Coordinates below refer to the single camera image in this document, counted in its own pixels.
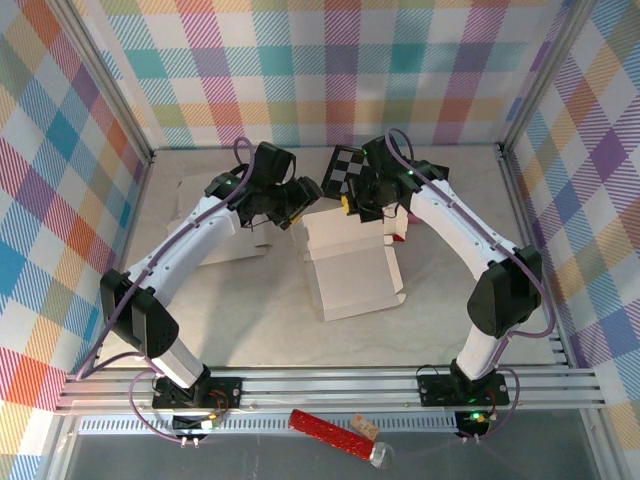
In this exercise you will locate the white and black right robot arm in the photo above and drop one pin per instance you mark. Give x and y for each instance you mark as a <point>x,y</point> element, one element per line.
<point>450,220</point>

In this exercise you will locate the yellow and white paper box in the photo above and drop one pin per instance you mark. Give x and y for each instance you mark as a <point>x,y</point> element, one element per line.
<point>350,270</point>

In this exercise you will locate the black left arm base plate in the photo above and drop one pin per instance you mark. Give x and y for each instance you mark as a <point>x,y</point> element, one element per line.
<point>225,387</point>

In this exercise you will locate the small red block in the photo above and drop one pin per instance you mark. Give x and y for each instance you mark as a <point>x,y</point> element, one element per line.
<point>398,238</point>

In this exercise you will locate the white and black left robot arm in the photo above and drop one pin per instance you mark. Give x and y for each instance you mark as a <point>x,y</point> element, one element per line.
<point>170,255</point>

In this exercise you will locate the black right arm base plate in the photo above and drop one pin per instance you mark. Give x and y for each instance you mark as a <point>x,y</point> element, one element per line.
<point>435,392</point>

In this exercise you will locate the aluminium corner post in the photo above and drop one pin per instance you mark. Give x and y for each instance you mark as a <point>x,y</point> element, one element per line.
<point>105,75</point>
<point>544,75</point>

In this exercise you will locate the aluminium front rail frame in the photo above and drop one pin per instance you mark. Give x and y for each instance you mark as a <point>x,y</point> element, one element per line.
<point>325,387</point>

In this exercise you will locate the red glitter toy microphone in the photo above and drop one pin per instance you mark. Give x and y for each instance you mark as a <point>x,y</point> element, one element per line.
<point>325,430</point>

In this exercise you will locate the black and grey checkerboard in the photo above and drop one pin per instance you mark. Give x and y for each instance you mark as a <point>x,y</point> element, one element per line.
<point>345,167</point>

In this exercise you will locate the brown paper tag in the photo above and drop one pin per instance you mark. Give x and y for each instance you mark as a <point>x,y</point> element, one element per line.
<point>365,426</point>

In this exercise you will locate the black right controller board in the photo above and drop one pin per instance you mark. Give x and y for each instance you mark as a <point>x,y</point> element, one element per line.
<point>475,424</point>

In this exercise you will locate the aluminium table side rail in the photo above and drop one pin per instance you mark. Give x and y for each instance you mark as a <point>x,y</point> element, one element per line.
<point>526,225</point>
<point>126,250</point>

